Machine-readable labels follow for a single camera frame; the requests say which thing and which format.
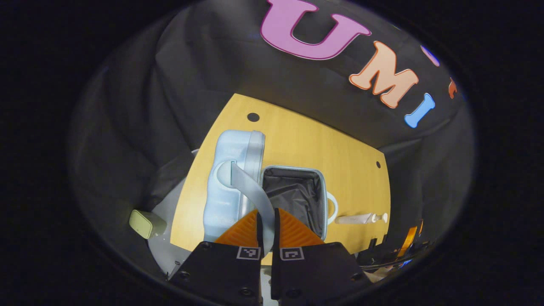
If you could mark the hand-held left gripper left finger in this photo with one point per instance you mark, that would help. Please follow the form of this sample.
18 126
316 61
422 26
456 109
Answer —
259 231

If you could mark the white squeeze tube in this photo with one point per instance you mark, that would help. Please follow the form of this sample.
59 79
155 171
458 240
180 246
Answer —
352 219

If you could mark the light blue suitcase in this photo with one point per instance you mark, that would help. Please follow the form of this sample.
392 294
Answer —
225 204

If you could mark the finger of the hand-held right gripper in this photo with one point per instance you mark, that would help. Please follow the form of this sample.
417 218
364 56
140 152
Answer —
409 242

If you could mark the pale green rounded box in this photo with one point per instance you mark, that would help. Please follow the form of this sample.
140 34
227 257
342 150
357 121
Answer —
146 223

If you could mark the black backdrop cloth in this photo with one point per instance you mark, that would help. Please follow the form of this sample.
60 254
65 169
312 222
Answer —
212 63

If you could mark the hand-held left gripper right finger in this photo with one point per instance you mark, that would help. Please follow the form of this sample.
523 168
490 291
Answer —
276 231

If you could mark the white pump bottle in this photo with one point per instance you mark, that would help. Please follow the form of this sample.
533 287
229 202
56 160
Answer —
384 217

